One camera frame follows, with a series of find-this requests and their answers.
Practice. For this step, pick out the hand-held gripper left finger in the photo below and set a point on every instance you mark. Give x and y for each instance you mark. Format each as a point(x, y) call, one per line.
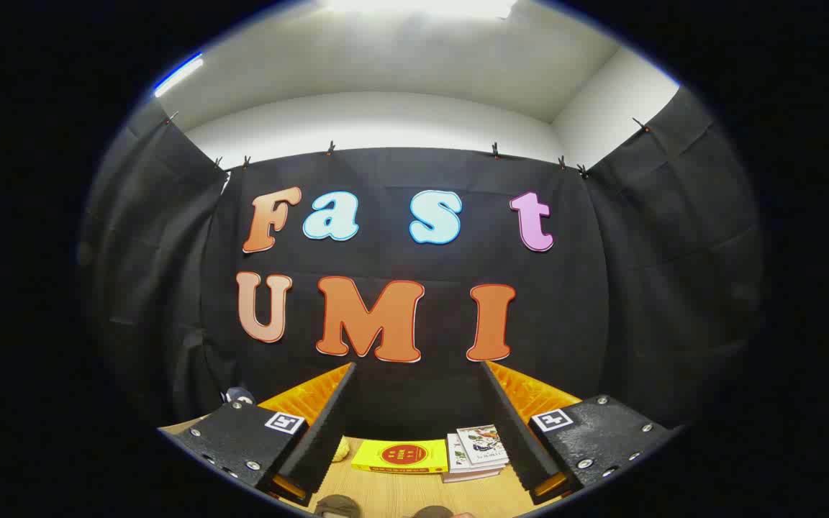
point(328, 432)

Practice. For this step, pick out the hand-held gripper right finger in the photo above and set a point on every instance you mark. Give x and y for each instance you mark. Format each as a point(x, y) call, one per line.
point(508, 432)

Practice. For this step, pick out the yellow bun plush toy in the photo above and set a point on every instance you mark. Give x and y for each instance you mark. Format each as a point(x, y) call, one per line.
point(342, 450)

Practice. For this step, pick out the white paperback book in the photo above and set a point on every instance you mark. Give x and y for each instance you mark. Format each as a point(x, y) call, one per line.
point(468, 476)
point(455, 453)

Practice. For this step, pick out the yellow book with red circle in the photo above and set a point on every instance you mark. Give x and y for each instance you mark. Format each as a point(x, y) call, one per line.
point(400, 455)

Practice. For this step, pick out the penguin plush toy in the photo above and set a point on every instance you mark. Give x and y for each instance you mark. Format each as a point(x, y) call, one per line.
point(238, 394)

